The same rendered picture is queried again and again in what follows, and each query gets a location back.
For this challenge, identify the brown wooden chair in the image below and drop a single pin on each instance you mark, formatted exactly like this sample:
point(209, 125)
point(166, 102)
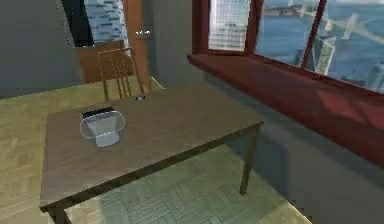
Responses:
point(115, 71)

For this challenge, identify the dark red framed window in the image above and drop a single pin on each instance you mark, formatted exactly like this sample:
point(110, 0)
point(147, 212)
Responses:
point(293, 50)

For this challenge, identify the small black flat object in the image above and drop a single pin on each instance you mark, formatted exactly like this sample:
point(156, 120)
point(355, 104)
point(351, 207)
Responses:
point(140, 97)

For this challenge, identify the brown wooden table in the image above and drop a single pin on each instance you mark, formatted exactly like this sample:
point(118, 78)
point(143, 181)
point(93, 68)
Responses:
point(166, 133)

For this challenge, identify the clear glass bowl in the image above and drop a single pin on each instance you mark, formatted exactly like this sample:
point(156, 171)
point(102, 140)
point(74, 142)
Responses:
point(102, 130)

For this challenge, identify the orange wooden door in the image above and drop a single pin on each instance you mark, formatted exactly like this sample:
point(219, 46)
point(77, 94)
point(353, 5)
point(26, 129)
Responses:
point(138, 46)

